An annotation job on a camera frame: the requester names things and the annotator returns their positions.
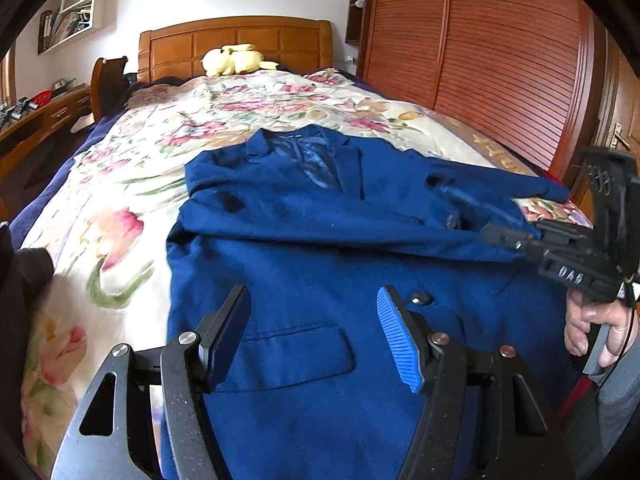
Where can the row of books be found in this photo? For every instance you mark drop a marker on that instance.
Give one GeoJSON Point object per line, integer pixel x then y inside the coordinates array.
{"type": "Point", "coordinates": [62, 27]}

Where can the wooden corner shelf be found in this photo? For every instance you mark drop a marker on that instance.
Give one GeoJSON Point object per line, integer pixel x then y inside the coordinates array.
{"type": "Point", "coordinates": [356, 20]}

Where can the person's right hand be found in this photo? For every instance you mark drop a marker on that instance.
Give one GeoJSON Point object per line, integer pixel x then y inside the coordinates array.
{"type": "Point", "coordinates": [617, 327]}

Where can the dark cloth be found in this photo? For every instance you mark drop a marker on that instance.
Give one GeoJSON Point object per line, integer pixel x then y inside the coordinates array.
{"type": "Point", "coordinates": [20, 300]}

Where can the yellow plush toy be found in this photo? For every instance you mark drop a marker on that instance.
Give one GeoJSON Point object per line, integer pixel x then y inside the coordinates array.
{"type": "Point", "coordinates": [235, 60]}

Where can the blue suit jacket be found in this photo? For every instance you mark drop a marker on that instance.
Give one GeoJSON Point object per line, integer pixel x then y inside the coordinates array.
{"type": "Point", "coordinates": [310, 280]}

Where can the wooden slatted wardrobe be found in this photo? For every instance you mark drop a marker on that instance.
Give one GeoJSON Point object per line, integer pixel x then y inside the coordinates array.
{"type": "Point", "coordinates": [475, 35]}

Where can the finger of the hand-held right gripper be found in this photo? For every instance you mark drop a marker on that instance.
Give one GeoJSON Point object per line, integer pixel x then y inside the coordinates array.
{"type": "Point", "coordinates": [505, 236]}

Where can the red basket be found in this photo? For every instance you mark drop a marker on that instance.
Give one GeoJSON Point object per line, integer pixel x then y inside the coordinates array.
{"type": "Point", "coordinates": [42, 97]}

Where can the white wall shelf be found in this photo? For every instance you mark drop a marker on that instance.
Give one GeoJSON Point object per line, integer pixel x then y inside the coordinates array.
{"type": "Point", "coordinates": [95, 15]}

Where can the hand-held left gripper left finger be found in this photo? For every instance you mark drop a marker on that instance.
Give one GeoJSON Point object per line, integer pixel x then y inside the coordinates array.
{"type": "Point", "coordinates": [231, 332]}

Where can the wooden chair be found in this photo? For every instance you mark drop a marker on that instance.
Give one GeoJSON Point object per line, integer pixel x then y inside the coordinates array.
{"type": "Point", "coordinates": [107, 80]}

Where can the person's right forearm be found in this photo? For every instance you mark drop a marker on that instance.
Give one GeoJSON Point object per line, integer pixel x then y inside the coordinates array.
{"type": "Point", "coordinates": [620, 410]}

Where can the navy bed sheet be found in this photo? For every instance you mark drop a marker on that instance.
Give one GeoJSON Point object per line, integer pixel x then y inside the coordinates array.
{"type": "Point", "coordinates": [60, 175]}

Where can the wooden desk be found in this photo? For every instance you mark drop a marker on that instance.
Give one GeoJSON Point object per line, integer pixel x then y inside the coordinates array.
{"type": "Point", "coordinates": [45, 120]}

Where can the floral blanket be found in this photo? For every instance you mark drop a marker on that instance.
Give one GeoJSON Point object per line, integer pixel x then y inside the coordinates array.
{"type": "Point", "coordinates": [150, 160]}

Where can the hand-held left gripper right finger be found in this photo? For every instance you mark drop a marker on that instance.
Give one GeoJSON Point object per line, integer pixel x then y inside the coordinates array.
{"type": "Point", "coordinates": [400, 340]}

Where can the wooden bed headboard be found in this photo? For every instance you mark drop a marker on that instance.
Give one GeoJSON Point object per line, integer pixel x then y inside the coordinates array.
{"type": "Point", "coordinates": [175, 50]}

